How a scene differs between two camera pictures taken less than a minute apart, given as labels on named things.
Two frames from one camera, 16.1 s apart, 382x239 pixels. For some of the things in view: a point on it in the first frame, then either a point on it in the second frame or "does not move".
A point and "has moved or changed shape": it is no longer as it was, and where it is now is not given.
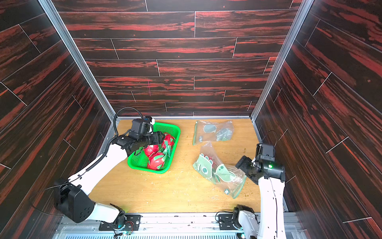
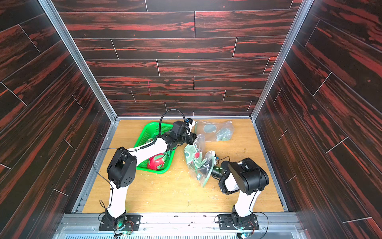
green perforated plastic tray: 140,159 does not move
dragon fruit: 155,162 does not move
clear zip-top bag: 205,132 does not move
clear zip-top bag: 229,179 has moved or changed shape
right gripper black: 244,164 to 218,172
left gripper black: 157,139 to 192,137
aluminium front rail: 172,226 does not move
